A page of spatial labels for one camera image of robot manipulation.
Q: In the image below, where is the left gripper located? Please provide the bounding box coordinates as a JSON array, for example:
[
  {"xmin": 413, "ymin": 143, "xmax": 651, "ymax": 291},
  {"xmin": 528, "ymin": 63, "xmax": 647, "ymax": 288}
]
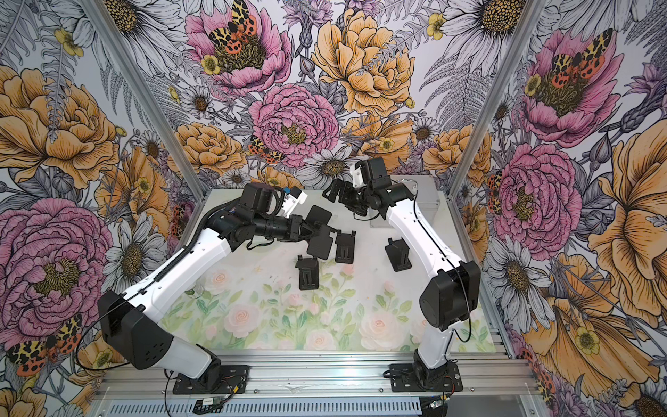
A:
[{"xmin": 254, "ymin": 211, "xmax": 319, "ymax": 243}]

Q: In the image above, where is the phone stand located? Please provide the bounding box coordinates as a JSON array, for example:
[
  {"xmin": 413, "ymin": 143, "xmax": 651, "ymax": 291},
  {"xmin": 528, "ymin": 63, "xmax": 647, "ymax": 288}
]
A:
[
  {"xmin": 295, "ymin": 255, "xmax": 320, "ymax": 291},
  {"xmin": 335, "ymin": 230, "xmax": 356, "ymax": 264},
  {"xmin": 385, "ymin": 238, "xmax": 413, "ymax": 272},
  {"xmin": 306, "ymin": 205, "xmax": 334, "ymax": 260}
]

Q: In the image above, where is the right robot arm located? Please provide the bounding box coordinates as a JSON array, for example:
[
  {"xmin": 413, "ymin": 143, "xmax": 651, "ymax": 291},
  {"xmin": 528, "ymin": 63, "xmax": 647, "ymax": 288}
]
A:
[{"xmin": 322, "ymin": 157, "xmax": 481, "ymax": 394}]

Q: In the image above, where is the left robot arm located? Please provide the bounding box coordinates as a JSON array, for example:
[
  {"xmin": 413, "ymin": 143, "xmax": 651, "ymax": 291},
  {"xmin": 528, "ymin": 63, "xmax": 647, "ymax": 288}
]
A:
[{"xmin": 98, "ymin": 183, "xmax": 333, "ymax": 394}]

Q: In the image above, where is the silver metal case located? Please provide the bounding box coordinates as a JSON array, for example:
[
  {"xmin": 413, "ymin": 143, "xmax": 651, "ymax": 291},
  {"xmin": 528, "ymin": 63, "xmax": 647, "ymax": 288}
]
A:
[{"xmin": 391, "ymin": 175, "xmax": 440, "ymax": 210}]

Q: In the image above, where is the small circuit board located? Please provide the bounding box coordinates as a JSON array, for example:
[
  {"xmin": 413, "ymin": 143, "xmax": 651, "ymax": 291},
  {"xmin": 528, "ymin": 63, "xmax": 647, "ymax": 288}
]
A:
[{"xmin": 192, "ymin": 397, "xmax": 228, "ymax": 415}]

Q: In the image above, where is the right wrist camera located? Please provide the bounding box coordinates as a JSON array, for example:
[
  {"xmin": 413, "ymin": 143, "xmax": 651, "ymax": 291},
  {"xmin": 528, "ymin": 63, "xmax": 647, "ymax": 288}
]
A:
[{"xmin": 350, "ymin": 165, "xmax": 366, "ymax": 189}]

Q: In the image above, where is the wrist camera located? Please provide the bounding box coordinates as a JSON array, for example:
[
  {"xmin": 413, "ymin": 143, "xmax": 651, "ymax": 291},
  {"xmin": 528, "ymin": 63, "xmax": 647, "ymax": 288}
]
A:
[
  {"xmin": 350, "ymin": 165, "xmax": 366, "ymax": 189},
  {"xmin": 279, "ymin": 187, "xmax": 307, "ymax": 218}
]

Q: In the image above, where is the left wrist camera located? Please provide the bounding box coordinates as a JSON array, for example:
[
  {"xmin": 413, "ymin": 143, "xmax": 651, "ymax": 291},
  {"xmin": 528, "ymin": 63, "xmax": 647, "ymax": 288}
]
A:
[{"xmin": 279, "ymin": 187, "xmax": 307, "ymax": 218}]

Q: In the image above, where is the left aluminium post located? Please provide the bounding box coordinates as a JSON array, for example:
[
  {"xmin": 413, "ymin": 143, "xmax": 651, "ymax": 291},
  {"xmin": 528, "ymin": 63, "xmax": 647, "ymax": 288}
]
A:
[{"xmin": 82, "ymin": 1, "xmax": 208, "ymax": 203}]

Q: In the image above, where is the aluminium post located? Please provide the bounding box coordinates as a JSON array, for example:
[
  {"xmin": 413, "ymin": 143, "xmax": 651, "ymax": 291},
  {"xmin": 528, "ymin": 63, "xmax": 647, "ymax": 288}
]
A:
[
  {"xmin": 82, "ymin": 1, "xmax": 208, "ymax": 203},
  {"xmin": 446, "ymin": 0, "xmax": 546, "ymax": 201}
]

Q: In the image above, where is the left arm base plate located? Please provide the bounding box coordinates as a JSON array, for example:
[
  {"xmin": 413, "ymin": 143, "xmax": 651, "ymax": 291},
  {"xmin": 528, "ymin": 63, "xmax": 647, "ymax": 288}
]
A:
[{"xmin": 172, "ymin": 365, "xmax": 251, "ymax": 395}]

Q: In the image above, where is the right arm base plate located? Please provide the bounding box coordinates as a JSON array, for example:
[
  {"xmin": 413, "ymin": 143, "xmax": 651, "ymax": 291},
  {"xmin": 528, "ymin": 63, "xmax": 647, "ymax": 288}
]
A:
[{"xmin": 382, "ymin": 361, "xmax": 464, "ymax": 394}]

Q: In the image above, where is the aluminium front rail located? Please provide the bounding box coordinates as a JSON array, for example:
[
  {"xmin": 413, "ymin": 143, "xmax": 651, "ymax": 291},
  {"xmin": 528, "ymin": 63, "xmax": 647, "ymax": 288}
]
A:
[{"xmin": 95, "ymin": 350, "xmax": 538, "ymax": 401}]

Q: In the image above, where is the right aluminium post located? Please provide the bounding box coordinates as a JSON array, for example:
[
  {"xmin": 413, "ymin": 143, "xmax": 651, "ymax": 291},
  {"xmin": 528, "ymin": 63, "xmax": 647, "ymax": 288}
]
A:
[{"xmin": 446, "ymin": 0, "xmax": 546, "ymax": 201}]

